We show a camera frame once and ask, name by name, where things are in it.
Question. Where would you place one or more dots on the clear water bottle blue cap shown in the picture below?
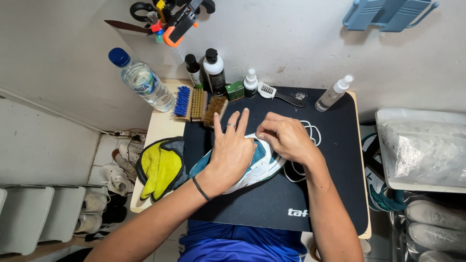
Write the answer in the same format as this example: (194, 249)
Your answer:
(145, 82)

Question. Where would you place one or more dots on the grey plastic shoe box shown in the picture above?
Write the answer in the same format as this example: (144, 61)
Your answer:
(23, 218)
(63, 214)

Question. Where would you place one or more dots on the yellow and grey microfiber cloth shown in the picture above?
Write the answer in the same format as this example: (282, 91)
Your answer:
(163, 167)

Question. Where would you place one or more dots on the white shoelace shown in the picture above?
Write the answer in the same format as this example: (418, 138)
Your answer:
(320, 137)

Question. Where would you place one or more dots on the grey sneaker in plastic bag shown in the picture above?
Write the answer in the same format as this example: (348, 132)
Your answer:
(440, 257)
(437, 214)
(437, 238)

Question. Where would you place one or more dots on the blue plastic wall rack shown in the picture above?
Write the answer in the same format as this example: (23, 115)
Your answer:
(386, 16)

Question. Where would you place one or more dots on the person's blue shirt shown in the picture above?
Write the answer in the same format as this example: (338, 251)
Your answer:
(236, 243)

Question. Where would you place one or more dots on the tan bristle wooden brush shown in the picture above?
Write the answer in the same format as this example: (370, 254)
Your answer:
(198, 104)

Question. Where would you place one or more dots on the small white spray bottle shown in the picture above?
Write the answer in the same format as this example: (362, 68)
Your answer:
(250, 85)

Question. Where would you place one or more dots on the teal and white sneaker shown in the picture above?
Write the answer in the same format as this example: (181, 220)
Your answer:
(380, 194)
(263, 169)

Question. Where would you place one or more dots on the blue bristle wooden brush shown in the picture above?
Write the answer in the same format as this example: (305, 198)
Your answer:
(182, 102)

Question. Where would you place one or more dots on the white bottle black label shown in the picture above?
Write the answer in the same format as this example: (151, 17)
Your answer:
(215, 74)

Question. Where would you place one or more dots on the person's left hand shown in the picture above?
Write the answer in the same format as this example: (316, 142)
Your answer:
(229, 160)

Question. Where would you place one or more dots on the black desk mat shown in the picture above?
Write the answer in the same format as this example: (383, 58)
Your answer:
(327, 182)

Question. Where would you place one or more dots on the heap of shoes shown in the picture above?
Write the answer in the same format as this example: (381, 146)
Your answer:
(114, 180)

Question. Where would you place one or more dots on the small dark bottle black cap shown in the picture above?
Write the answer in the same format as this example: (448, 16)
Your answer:
(194, 72)

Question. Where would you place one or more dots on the small green box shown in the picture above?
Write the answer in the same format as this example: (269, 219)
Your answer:
(235, 91)

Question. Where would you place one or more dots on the person's right hand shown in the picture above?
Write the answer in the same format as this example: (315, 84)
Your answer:
(291, 140)

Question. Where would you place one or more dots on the wall holder with tools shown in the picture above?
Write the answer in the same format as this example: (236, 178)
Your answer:
(178, 25)

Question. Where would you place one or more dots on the clear plastic bin with bags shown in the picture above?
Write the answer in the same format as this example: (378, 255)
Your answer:
(422, 153)

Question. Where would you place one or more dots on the brown bristle wooden brush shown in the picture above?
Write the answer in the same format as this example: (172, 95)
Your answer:
(214, 109)

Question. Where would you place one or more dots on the black wristband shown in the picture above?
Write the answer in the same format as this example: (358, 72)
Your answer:
(200, 190)

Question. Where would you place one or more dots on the clear spray bottle white nozzle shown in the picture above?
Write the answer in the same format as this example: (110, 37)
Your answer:
(331, 95)

